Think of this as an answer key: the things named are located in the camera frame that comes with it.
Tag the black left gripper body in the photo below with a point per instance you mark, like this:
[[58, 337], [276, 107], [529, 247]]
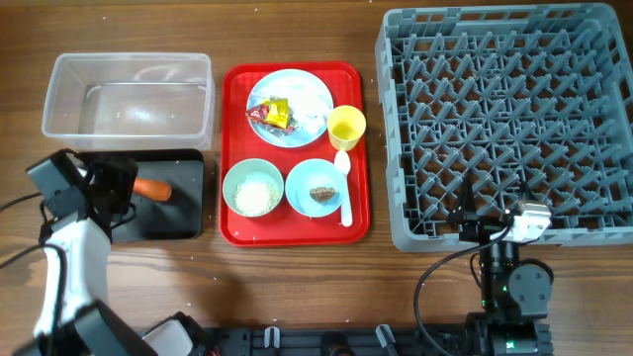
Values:
[[108, 185]]

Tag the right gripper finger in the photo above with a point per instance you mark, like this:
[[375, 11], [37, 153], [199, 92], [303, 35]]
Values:
[[466, 199], [525, 195]]

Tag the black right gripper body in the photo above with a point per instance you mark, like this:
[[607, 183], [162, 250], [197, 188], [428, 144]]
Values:
[[480, 229]]

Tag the orange carrot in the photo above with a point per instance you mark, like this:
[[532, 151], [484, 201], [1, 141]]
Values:
[[157, 191]]

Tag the green bowl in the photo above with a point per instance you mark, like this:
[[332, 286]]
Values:
[[246, 167]]

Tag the white rice pile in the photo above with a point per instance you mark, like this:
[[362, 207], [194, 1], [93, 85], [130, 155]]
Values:
[[256, 195]]

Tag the brown food scrap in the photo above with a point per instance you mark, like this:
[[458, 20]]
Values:
[[322, 194]]

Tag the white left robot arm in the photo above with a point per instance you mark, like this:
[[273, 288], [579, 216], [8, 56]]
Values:
[[76, 318]]

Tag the grey dishwasher rack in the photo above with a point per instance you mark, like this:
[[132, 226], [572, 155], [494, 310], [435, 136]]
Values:
[[505, 97]]

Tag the black plastic tray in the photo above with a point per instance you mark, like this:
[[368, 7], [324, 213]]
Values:
[[181, 216]]

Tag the clear plastic bin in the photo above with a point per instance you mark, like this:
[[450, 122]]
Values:
[[131, 101]]

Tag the white plastic spoon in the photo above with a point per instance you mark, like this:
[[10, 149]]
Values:
[[343, 164]]

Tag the yellow plastic cup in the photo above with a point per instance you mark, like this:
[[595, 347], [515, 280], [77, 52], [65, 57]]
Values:
[[345, 126]]

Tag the light blue bowl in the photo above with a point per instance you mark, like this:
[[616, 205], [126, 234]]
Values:
[[308, 174]]

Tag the red snack wrapper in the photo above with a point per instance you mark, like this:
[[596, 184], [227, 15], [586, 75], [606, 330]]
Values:
[[257, 115]]

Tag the yellow snack wrapper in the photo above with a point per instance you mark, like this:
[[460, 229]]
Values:
[[278, 112]]

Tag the crumpled white tissue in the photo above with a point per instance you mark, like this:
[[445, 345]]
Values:
[[310, 106]]

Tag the light blue plate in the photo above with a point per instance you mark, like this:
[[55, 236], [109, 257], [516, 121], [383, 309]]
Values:
[[272, 86]]

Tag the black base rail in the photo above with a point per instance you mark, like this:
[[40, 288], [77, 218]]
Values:
[[454, 339]]

